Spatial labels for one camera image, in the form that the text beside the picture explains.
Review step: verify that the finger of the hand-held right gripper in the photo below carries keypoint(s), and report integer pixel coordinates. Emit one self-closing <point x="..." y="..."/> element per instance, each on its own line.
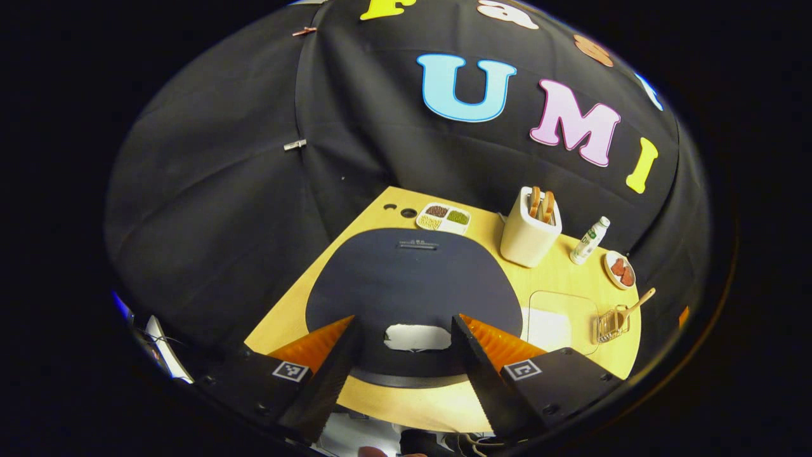
<point x="684" y="316"/>

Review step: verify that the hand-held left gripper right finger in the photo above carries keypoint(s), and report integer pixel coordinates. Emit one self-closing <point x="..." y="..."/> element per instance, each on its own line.
<point x="485" y="374"/>

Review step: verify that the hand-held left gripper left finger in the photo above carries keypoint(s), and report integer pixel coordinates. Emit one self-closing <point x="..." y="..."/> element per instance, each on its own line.
<point x="323" y="381"/>

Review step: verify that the clear plastic rice box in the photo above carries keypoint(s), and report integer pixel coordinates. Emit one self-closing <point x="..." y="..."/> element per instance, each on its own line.
<point x="549" y="327"/>

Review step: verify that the dark lidded rice cooker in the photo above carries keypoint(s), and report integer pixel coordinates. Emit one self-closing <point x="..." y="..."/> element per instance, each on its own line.
<point x="412" y="285"/>

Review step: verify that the red meat slice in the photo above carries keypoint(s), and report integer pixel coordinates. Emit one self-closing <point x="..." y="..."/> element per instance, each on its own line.
<point x="628" y="277"/>
<point x="618" y="266"/>

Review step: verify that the white round plate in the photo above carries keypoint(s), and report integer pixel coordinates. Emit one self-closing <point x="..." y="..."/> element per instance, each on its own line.
<point x="610" y="273"/>

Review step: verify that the white drink bottle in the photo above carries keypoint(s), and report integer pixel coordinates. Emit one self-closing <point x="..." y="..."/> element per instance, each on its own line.
<point x="587" y="242"/>

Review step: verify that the white toaster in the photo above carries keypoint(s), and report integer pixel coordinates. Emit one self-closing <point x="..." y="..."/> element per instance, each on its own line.
<point x="526" y="244"/>

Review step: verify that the white side desk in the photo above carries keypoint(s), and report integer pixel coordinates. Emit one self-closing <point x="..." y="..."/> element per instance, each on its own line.
<point x="168" y="352"/>

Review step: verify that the white sectioned bean dish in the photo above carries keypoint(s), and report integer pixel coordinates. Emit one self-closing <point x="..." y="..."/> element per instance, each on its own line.
<point x="444" y="219"/>

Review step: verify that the toast bread slice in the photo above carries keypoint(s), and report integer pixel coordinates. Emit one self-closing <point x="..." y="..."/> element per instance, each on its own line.
<point x="548" y="206"/>
<point x="536" y="202"/>

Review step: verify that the black backdrop cloth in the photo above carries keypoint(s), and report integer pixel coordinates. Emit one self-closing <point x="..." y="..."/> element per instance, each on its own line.
<point x="222" y="190"/>

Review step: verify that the silver cloth clip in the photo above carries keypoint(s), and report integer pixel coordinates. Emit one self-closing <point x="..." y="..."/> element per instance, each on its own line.
<point x="294" y="145"/>

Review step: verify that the red cloth clip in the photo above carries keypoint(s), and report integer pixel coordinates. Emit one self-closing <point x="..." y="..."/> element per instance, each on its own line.
<point x="304" y="31"/>

